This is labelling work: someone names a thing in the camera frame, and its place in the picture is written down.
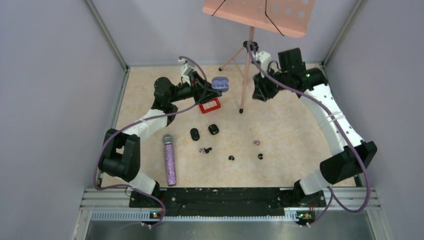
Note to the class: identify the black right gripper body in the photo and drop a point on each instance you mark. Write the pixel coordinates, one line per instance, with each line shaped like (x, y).
(268, 88)

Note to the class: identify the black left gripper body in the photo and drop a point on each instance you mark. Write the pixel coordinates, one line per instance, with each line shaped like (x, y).
(196, 92)

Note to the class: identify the silver blue earbud charging case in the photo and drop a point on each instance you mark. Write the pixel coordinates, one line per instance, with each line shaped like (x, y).
(220, 83)

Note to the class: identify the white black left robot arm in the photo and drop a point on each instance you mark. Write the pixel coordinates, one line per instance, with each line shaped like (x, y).
(121, 154)

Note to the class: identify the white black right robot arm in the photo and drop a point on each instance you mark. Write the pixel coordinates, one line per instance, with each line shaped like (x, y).
(350, 153)

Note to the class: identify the black glossy earbud case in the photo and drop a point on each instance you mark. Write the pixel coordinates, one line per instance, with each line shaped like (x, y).
(213, 129)

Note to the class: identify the black oval earbud case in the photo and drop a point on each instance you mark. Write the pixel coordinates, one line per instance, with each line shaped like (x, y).
(194, 134)

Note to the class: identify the red toy window brick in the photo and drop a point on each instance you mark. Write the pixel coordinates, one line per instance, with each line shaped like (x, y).
(210, 106)

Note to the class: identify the purple glitter microphone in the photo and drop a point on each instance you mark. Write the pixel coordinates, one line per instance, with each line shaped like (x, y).
(169, 158)

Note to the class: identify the black earbud pair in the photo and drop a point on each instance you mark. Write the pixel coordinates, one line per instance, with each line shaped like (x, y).
(207, 150)

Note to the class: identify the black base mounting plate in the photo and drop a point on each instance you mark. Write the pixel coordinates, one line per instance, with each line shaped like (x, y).
(226, 202)

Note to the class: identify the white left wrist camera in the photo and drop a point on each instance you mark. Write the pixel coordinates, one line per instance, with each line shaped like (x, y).
(187, 68)

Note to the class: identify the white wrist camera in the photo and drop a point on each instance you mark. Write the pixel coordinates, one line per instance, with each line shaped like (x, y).
(187, 68)
(264, 59)

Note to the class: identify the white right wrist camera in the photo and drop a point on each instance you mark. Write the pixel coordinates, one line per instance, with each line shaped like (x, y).
(264, 59)

